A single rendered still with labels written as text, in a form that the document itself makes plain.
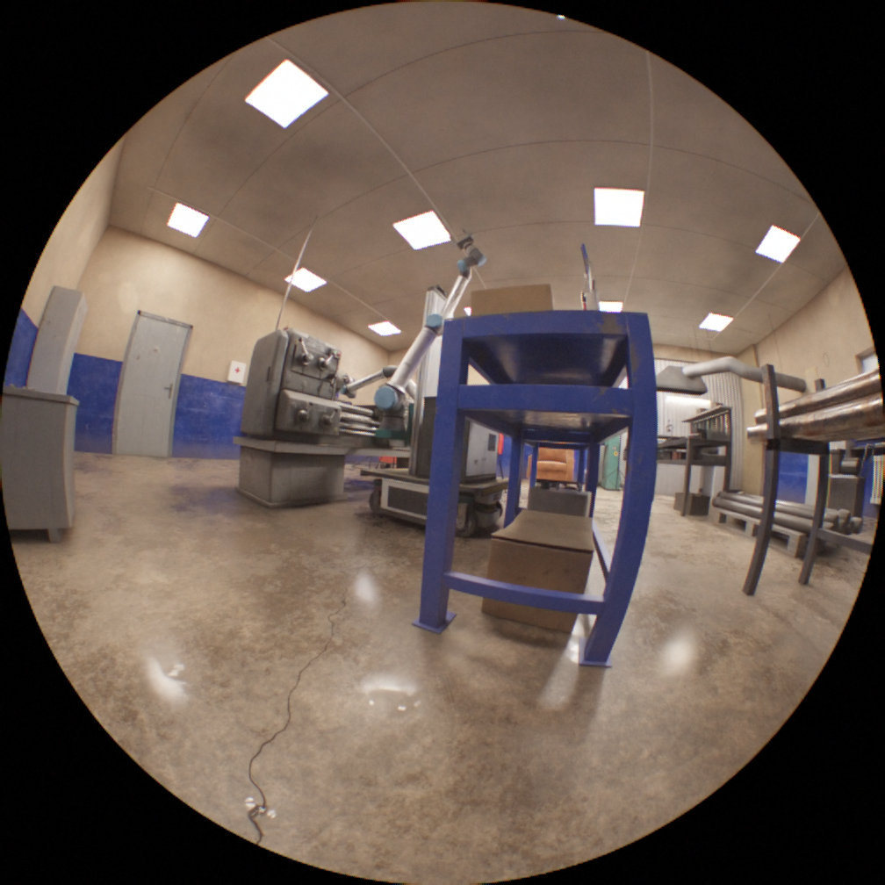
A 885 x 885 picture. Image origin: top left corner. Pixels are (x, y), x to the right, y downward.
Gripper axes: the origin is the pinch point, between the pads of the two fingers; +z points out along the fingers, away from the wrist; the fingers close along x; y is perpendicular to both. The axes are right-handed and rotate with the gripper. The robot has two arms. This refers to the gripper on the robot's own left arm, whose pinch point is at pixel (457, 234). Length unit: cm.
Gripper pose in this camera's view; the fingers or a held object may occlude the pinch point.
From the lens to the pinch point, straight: 237.7
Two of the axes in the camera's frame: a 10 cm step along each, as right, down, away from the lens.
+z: -5.4, -8.4, -0.3
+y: -1.4, 1.2, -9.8
